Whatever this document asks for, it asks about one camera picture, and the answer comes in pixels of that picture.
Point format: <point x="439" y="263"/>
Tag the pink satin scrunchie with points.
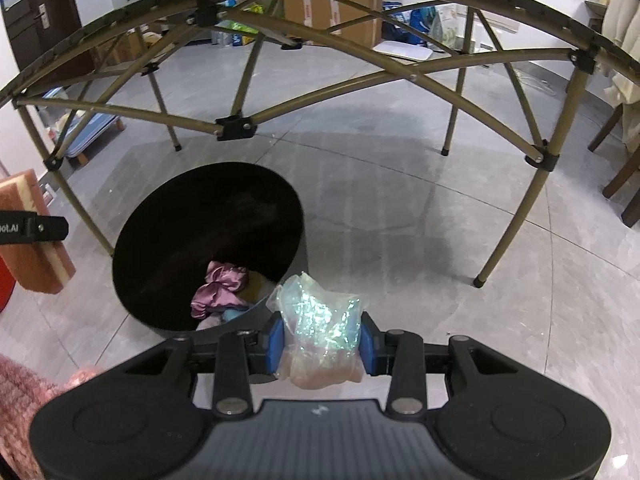
<point x="217" y="290"/>

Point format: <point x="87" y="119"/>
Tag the tan folding table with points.
<point x="232" y="127"/>

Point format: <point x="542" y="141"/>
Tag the blue packets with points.
<point x="230" y="37"/>

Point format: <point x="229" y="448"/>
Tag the red plastic bucket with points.
<point x="5" y="285"/>

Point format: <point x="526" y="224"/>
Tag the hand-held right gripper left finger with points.
<point x="276" y="345"/>

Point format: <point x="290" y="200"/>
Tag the black trash bin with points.
<point x="200" y="220"/>

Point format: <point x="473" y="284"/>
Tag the dark wooden chair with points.
<point x="622" y="175"/>

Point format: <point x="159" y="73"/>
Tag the brown sponge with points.
<point x="30" y="265"/>

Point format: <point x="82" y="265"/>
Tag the taped cardboard box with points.
<point x="350" y="15"/>

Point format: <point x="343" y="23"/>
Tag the dark brown door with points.
<point x="45" y="35"/>

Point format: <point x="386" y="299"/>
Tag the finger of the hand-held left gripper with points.
<point x="47" y="229"/>

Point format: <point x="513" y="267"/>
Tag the iridescent plastic bag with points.
<point x="320" y="320"/>

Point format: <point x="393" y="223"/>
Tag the blue litter box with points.
<point x="95" y="130"/>

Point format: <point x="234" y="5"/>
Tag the blue patterned bag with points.
<point x="407" y="22"/>

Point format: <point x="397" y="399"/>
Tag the cream jacket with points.
<point x="622" y="35"/>

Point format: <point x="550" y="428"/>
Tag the open cardboard boxes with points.
<point x="135" y="42"/>

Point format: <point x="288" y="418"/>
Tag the dark wooden shelf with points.
<point x="595" y="10"/>

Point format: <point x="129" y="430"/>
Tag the white flat tray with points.
<point x="402" y="50"/>

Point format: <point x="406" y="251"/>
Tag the light blue fluffy cloth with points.
<point x="235" y="314"/>

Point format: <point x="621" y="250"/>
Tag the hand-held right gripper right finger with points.
<point x="369" y="345"/>

